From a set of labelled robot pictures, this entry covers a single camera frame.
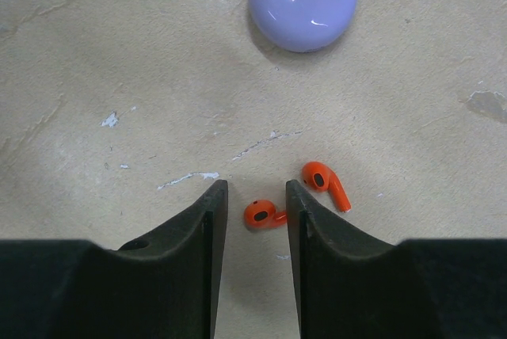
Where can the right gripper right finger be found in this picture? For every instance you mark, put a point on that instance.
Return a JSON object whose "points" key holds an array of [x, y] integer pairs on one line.
{"points": [[349, 284]]}

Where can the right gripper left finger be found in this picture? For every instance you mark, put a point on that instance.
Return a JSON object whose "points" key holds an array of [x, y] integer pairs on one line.
{"points": [[163, 284]]}

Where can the orange earbud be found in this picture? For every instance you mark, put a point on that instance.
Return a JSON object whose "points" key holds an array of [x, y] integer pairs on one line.
{"points": [[263, 215], [322, 178]]}

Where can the purple earbud charging case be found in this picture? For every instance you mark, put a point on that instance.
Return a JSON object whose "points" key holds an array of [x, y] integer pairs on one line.
{"points": [[302, 25]]}

